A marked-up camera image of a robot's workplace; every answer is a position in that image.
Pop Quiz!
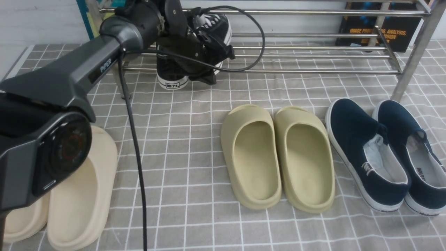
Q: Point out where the cream foam slide left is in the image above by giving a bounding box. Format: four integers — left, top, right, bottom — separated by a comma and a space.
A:
3, 194, 51, 243

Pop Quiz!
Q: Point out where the olive foam slide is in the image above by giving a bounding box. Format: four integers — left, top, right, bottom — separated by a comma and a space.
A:
220, 104, 282, 210
274, 106, 336, 213

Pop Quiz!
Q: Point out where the olive foam slide right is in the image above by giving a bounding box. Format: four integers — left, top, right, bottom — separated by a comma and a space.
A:
274, 106, 336, 213

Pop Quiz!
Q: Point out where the olive foam slide left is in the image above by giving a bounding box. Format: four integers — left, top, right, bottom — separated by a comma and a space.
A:
220, 104, 282, 210

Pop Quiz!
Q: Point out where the navy slip-on shoe left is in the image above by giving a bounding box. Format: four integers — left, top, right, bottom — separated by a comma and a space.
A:
325, 98, 411, 212

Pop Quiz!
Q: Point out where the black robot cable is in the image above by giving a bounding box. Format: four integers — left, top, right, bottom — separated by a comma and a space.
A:
117, 6, 266, 251

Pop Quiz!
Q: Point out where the cream foam slide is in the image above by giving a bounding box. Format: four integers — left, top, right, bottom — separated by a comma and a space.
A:
3, 194, 51, 243
47, 126, 118, 251

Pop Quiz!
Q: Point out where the navy slip-on shoe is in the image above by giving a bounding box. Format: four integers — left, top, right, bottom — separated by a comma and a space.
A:
325, 98, 411, 212
372, 100, 446, 216

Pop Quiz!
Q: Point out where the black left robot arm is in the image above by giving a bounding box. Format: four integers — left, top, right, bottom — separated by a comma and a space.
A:
1, 0, 235, 242

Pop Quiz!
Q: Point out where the cream foam slide right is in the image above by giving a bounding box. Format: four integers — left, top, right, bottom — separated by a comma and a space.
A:
47, 126, 118, 251

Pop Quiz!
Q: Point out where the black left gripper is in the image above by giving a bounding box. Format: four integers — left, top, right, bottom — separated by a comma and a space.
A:
156, 8, 234, 85

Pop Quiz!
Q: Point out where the metal shoe rack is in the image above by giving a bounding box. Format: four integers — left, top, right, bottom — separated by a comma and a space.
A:
85, 0, 446, 102

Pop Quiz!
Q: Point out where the navy slip-on shoe right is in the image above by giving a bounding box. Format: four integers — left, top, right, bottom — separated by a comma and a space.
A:
372, 100, 446, 216

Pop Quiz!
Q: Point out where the black canvas sneaker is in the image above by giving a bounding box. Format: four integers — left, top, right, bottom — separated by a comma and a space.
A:
156, 13, 232, 90

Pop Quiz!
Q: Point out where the dark book orange text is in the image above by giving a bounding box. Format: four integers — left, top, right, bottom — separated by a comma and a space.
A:
336, 2, 421, 53

